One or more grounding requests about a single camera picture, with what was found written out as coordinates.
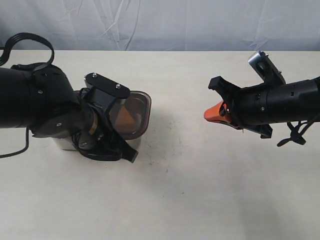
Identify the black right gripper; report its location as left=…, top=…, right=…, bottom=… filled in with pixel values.
left=203, top=76, right=273, bottom=139

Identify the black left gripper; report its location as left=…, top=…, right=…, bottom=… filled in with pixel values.
left=72, top=110, right=138, bottom=163

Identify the yellow cheese block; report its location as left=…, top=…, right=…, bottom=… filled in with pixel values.
left=114, top=106, right=136, bottom=131

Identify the dark transparent lunch box lid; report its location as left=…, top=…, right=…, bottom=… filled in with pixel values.
left=72, top=89, right=152, bottom=141

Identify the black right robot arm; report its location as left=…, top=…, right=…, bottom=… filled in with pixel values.
left=203, top=76, right=320, bottom=139

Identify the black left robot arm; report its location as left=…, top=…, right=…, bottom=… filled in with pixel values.
left=0, top=65, right=138, bottom=162

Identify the stainless steel lunch box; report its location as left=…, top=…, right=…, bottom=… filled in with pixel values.
left=52, top=137, right=141, bottom=151

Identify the light blue backdrop cloth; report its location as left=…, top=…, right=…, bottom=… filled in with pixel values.
left=0, top=0, right=320, bottom=51

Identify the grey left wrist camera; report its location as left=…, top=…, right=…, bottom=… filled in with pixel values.
left=83, top=72, right=131, bottom=114

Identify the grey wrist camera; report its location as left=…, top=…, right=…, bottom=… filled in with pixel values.
left=83, top=72, right=131, bottom=114
left=248, top=50, right=286, bottom=87

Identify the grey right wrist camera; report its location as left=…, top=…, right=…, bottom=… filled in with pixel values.
left=248, top=50, right=286, bottom=87

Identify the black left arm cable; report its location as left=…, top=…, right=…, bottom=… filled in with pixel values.
left=0, top=32, right=55, bottom=159

